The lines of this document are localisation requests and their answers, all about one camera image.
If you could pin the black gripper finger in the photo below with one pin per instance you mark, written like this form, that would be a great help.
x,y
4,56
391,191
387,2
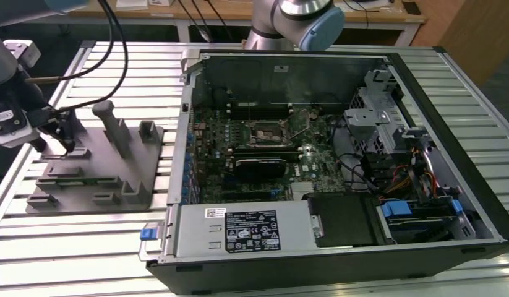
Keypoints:
x,y
39,142
64,130

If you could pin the thin metal locking lever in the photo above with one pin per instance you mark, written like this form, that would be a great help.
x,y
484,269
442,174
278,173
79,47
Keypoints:
x,y
248,113

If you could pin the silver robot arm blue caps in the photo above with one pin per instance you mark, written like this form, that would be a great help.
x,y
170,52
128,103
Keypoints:
x,y
287,21

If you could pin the CPU socket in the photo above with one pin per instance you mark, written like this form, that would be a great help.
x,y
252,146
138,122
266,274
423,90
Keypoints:
x,y
264,133

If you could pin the green RAM stick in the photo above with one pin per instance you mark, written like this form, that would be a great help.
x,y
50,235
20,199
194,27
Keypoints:
x,y
75,182

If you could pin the grey parts rack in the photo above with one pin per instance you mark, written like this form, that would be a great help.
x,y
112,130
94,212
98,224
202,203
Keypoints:
x,y
102,173

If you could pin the blue case latch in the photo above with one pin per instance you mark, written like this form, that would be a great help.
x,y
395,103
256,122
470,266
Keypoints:
x,y
148,234

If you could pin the white paper box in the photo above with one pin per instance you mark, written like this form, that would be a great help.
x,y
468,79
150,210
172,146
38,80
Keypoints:
x,y
131,3

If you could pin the wooden desk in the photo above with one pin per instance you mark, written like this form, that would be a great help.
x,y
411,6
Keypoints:
x,y
155,12

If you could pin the grey power supply unit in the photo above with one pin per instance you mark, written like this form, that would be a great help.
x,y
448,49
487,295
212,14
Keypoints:
x,y
196,229

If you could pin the small white box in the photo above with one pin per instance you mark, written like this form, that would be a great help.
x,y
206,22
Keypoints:
x,y
162,2

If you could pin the black RAM slot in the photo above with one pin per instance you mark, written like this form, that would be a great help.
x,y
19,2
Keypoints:
x,y
263,157
263,150
258,114
254,106

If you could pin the black expansion card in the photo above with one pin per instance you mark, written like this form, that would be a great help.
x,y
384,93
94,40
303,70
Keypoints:
x,y
258,171

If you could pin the silver chipset heatsink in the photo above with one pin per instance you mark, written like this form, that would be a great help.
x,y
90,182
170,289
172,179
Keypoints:
x,y
303,189

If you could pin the green motherboard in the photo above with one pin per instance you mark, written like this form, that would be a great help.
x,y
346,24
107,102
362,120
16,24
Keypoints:
x,y
324,176

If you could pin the black open PC case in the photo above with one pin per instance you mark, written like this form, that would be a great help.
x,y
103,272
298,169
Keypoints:
x,y
279,275

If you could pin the black plastic shroud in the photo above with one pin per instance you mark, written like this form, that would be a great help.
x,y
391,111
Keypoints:
x,y
344,216

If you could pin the perforated metal drive cage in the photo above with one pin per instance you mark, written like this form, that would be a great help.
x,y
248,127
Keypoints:
x,y
367,119

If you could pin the blue disk carrier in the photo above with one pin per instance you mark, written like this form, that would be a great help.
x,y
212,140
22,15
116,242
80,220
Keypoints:
x,y
396,209

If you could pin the black phone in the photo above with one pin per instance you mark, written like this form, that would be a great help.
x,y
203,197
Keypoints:
x,y
412,7

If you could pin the blue carrier tab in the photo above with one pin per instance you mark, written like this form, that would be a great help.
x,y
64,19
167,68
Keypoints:
x,y
458,206

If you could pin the metal disk bay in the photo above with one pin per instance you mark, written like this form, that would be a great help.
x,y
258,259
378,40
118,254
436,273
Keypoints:
x,y
464,227

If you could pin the wooden cabinet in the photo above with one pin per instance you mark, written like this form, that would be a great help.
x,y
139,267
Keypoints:
x,y
478,31

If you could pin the white wrist camera black face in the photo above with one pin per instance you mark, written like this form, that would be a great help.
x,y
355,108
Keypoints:
x,y
11,136

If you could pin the small wrist camera block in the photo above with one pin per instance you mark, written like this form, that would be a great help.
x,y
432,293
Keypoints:
x,y
30,54

